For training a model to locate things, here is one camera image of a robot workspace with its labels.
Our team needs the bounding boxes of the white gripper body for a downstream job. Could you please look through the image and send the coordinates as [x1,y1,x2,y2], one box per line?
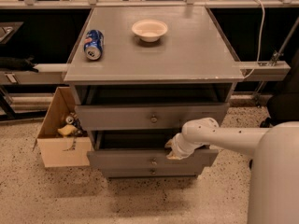
[171,133,202,159]

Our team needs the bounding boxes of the grey drawer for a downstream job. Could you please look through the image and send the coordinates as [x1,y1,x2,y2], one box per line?
[75,103,229,131]
[87,129,218,170]
[101,167,204,178]

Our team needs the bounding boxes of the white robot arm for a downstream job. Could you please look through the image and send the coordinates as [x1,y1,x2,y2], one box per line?
[165,118,299,224]

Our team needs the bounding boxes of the grey bottom drawer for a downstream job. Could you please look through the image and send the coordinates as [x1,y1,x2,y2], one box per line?
[101,167,204,178]

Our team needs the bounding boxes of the grey top drawer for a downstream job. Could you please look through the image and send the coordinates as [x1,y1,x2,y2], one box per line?
[75,103,229,131]

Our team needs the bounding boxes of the grey drawer cabinet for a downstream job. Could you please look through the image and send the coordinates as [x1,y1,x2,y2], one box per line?
[63,5,245,179]

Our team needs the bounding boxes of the yellow object in box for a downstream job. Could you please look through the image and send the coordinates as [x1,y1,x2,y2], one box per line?
[57,124,77,136]

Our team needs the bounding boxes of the can in box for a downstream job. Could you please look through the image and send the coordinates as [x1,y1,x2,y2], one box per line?
[65,116,74,124]

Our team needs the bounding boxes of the black office chair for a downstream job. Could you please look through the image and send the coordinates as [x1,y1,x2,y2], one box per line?
[260,50,299,128]

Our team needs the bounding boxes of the cardboard box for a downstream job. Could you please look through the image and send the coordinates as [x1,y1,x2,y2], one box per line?
[36,87,93,167]

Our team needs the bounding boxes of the white bowl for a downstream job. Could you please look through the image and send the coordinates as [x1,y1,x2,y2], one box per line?
[132,20,168,42]

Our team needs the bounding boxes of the blue soda can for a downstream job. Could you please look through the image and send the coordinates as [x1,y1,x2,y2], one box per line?
[84,30,104,61]

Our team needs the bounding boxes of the metal rail frame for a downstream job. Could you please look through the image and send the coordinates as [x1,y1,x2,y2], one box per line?
[1,0,298,84]

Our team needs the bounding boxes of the white cable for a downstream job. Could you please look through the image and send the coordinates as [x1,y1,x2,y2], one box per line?
[243,0,266,80]

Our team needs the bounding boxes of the black cloth on rail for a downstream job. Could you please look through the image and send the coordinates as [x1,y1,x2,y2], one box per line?
[0,57,38,73]

